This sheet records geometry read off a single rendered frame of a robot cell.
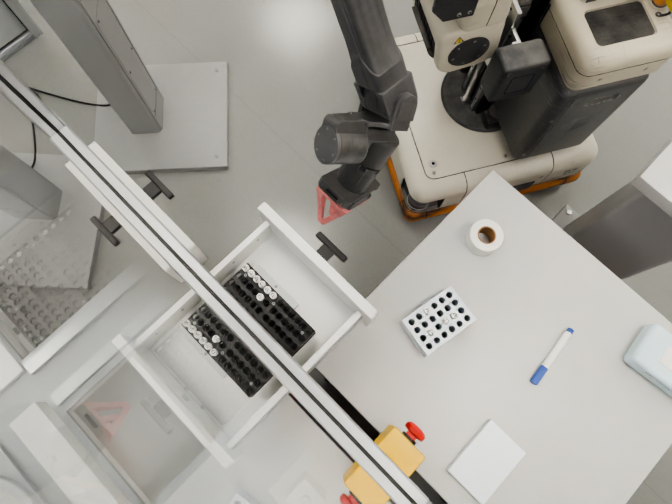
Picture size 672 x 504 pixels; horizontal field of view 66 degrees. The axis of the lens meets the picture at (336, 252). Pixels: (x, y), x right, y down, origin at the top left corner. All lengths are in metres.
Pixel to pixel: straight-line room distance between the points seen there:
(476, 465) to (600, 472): 0.24
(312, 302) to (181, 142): 1.21
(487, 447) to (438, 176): 0.92
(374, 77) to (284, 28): 1.60
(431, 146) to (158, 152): 1.01
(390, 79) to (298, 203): 1.24
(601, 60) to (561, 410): 0.78
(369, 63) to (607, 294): 0.73
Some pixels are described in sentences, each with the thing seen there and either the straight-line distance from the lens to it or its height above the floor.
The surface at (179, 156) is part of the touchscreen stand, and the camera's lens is 2.05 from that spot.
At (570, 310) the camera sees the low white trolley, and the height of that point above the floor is 0.76.
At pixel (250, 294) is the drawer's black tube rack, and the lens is 0.94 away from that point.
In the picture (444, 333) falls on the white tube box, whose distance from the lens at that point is 1.07.
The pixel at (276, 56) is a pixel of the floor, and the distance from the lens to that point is 2.25.
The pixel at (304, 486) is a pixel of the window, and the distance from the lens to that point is 0.17.
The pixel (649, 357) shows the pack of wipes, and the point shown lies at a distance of 1.19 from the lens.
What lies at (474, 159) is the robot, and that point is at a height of 0.28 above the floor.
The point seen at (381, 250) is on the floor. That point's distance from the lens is 1.89.
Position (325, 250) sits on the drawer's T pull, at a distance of 0.93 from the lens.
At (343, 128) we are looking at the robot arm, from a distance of 0.74.
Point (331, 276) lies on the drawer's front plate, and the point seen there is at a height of 0.93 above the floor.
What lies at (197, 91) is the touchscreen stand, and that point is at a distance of 2.16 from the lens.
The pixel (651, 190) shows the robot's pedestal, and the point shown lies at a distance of 1.35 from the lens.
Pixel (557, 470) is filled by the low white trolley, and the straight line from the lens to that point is 1.15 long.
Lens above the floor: 1.81
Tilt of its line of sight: 75 degrees down
